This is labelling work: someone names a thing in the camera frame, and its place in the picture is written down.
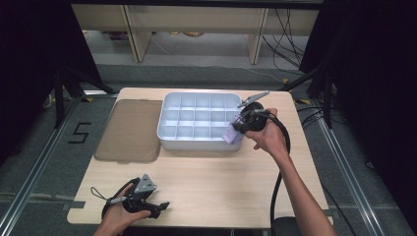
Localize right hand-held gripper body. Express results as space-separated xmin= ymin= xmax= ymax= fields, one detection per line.
xmin=236 ymin=90 xmax=271 ymax=134

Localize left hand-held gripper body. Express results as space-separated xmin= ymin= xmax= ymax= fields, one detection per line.
xmin=121 ymin=173 xmax=158 ymax=214

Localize lilac ankle sock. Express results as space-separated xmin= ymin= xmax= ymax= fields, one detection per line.
xmin=221 ymin=114 xmax=246 ymax=146

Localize white compartment organizer box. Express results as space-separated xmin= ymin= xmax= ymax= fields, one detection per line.
xmin=156 ymin=91 xmax=247 ymax=152

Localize person's left hand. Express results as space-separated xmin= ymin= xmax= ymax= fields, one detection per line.
xmin=100 ymin=182 xmax=152 ymax=236

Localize person's right hand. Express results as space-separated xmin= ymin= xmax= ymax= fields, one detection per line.
xmin=245 ymin=107 xmax=292 ymax=159

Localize brown translucent box lid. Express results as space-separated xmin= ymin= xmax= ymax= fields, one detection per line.
xmin=93 ymin=98 xmax=164 ymax=164

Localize black metal stand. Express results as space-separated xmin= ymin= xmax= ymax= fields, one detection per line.
xmin=52 ymin=63 xmax=119 ymax=130
xmin=277 ymin=63 xmax=335 ymax=130

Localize black curtain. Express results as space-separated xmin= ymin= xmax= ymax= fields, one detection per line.
xmin=299 ymin=0 xmax=417 ymax=227
xmin=0 ymin=0 xmax=104 ymax=165

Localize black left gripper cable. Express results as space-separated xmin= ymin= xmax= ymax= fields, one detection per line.
xmin=89 ymin=177 xmax=142 ymax=220

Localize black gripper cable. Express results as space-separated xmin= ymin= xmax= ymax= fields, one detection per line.
xmin=89 ymin=177 xmax=142 ymax=220
xmin=252 ymin=108 xmax=293 ymax=236

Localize black cables beside table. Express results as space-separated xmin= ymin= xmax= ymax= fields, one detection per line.
xmin=295 ymin=103 xmax=348 ymax=130

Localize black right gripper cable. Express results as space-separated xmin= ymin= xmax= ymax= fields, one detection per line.
xmin=252 ymin=108 xmax=293 ymax=236

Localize bundle of black floor cables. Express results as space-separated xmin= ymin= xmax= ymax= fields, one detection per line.
xmin=261 ymin=8 xmax=308 ymax=73

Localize light wooden desk frame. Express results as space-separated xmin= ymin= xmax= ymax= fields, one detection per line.
xmin=71 ymin=3 xmax=321 ymax=65

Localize aluminium floor rail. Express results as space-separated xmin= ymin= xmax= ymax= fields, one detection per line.
xmin=0 ymin=96 xmax=84 ymax=236
xmin=314 ymin=107 xmax=387 ymax=236

